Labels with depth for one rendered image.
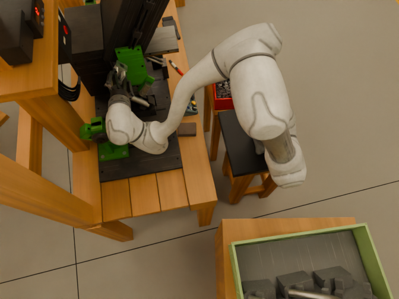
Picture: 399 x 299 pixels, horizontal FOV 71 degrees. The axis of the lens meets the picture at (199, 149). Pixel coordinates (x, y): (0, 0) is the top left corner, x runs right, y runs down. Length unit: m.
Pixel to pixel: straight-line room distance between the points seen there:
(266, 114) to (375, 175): 2.15
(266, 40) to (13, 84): 0.75
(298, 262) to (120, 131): 0.99
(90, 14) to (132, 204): 0.95
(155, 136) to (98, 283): 1.48
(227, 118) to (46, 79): 0.93
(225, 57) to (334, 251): 1.07
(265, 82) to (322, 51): 2.56
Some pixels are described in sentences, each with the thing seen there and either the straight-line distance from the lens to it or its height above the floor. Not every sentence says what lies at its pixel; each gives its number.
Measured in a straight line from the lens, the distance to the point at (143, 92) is 1.47.
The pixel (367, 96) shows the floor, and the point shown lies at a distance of 3.12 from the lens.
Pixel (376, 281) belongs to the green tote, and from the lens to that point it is 1.56.
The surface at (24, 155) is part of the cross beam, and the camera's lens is 1.24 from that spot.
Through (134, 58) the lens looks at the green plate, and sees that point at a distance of 1.40.
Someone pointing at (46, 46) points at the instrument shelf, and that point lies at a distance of 1.09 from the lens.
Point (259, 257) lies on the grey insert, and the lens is 1.43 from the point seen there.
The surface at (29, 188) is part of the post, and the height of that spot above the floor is 1.42.
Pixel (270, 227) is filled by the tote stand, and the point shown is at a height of 0.79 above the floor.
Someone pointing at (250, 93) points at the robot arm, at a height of 1.67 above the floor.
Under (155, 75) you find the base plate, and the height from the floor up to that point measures 0.90.
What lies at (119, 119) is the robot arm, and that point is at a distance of 1.08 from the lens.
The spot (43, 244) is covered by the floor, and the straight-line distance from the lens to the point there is 2.55.
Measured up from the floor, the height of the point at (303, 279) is 0.92.
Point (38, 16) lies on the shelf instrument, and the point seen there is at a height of 1.58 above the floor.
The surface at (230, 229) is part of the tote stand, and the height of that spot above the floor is 0.79.
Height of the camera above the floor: 2.25
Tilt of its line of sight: 67 degrees down
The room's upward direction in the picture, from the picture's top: straight up
